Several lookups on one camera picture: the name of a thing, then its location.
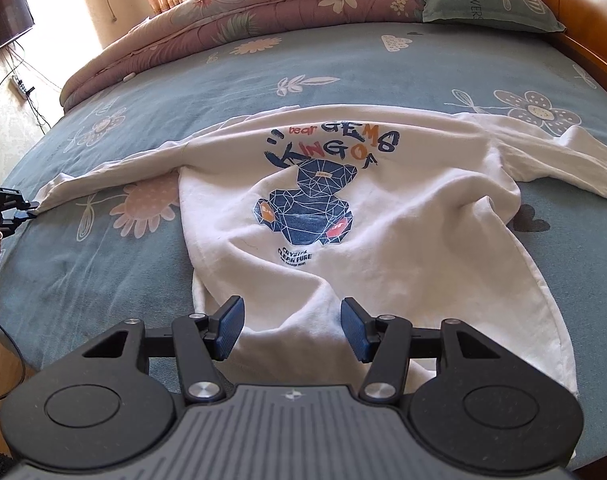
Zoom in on black cable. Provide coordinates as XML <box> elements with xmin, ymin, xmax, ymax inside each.
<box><xmin>0</xmin><ymin>303</ymin><xmax>27</xmax><ymax>416</ymax></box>

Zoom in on blue floral bed sheet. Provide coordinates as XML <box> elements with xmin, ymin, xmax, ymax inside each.
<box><xmin>0</xmin><ymin>23</ymin><xmax>607</xmax><ymax>465</ymax></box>

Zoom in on white power strip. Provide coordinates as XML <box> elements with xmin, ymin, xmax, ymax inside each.
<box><xmin>10</xmin><ymin>75</ymin><xmax>29</xmax><ymax>101</ymax></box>

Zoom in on pink floral folded quilt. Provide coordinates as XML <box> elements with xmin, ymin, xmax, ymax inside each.
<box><xmin>59</xmin><ymin>0</ymin><xmax>423</xmax><ymax>110</ymax></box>

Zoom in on grey-green pillow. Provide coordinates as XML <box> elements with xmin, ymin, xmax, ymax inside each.
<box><xmin>423</xmin><ymin>0</ymin><xmax>566</xmax><ymax>34</ymax></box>

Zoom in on white printed sweatshirt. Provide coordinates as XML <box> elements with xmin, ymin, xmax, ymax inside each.
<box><xmin>36</xmin><ymin>105</ymin><xmax>607</xmax><ymax>390</ymax></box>

